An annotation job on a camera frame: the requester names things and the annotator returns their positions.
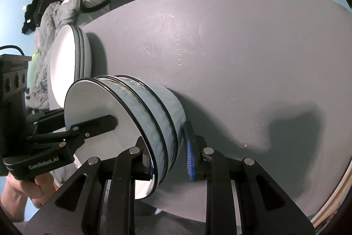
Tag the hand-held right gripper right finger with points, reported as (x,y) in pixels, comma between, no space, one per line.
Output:
(190,152)

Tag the grey duvet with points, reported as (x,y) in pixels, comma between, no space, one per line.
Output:
(46,58)

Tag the black clothes pile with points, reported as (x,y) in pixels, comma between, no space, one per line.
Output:
(35,14)

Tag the person's left hand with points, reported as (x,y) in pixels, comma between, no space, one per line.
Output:
(46,188)

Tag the white bowl black rim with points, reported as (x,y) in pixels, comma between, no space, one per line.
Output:
(90,102)
(165,130)
(176,111)

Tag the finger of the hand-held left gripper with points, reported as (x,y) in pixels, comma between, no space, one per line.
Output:
(101,125)
(46,118)

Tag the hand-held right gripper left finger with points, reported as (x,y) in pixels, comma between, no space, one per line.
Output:
(141,163)

